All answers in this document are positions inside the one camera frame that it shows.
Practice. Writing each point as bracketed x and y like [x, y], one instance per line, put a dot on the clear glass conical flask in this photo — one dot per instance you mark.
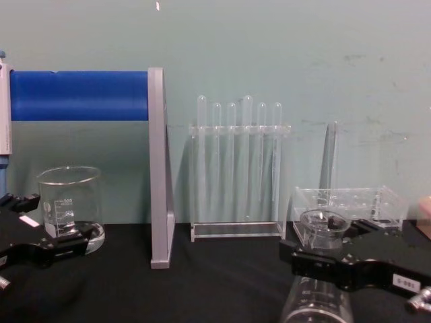
[316, 303]

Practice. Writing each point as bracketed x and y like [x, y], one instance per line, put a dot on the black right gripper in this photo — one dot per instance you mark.
[384, 255]

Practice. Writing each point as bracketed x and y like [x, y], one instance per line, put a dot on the white and blue pipette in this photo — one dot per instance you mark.
[5, 111]

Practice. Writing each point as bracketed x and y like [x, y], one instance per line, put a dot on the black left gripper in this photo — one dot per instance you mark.
[18, 240]

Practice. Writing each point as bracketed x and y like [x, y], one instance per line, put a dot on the clear acrylic pipette rack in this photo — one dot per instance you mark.
[235, 232]

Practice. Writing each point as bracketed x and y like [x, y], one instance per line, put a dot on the black table cloth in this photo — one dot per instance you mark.
[208, 289]

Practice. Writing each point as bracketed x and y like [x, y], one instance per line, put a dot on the blue roll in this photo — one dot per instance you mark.
[79, 96]

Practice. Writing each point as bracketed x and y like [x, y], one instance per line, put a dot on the clear glass tube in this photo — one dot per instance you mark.
[331, 151]

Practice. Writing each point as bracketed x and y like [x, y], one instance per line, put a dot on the clear glass beaker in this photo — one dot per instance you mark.
[72, 202]

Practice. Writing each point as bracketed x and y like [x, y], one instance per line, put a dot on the pale brown box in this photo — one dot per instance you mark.
[425, 218]

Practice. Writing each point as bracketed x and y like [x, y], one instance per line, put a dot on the clear acrylic tube rack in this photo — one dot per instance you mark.
[387, 207]

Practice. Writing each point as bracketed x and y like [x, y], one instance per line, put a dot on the grey metal stand upright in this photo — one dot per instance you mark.
[161, 175]

